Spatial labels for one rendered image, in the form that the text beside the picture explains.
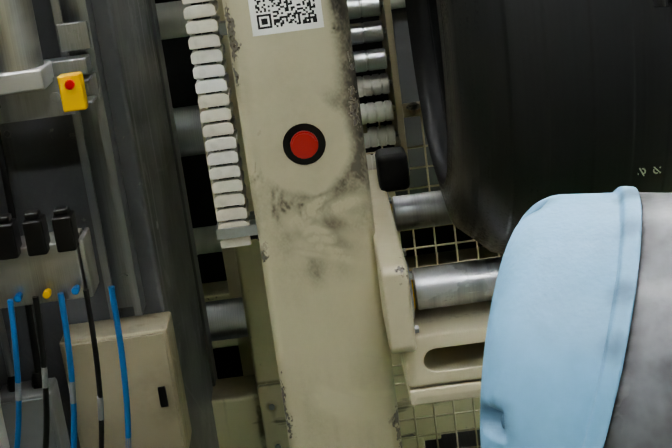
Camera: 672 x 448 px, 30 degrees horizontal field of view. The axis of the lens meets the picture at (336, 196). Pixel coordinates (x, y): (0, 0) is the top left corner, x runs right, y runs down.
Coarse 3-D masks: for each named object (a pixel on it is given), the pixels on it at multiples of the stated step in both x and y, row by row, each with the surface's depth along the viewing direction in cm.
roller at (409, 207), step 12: (432, 192) 160; (396, 204) 159; (408, 204) 159; (420, 204) 159; (432, 204) 159; (444, 204) 158; (396, 216) 158; (408, 216) 158; (420, 216) 159; (432, 216) 159; (444, 216) 159; (408, 228) 160
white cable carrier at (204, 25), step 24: (192, 0) 131; (216, 0) 136; (192, 24) 132; (216, 24) 132; (192, 48) 132; (216, 48) 133; (216, 72) 133; (216, 96) 134; (216, 120) 135; (216, 144) 135; (216, 168) 136; (240, 168) 137; (216, 192) 137; (240, 192) 137; (216, 216) 138; (240, 216) 138; (240, 240) 138
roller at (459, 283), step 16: (416, 272) 132; (432, 272) 132; (448, 272) 132; (464, 272) 132; (480, 272) 132; (496, 272) 132; (416, 288) 132; (432, 288) 132; (448, 288) 132; (464, 288) 132; (480, 288) 132; (432, 304) 132; (448, 304) 133
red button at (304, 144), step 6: (300, 132) 134; (306, 132) 134; (294, 138) 134; (300, 138) 134; (306, 138) 134; (312, 138) 134; (294, 144) 134; (300, 144) 134; (306, 144) 134; (312, 144) 134; (294, 150) 134; (300, 150) 134; (306, 150) 134; (312, 150) 134; (300, 156) 135; (306, 156) 135
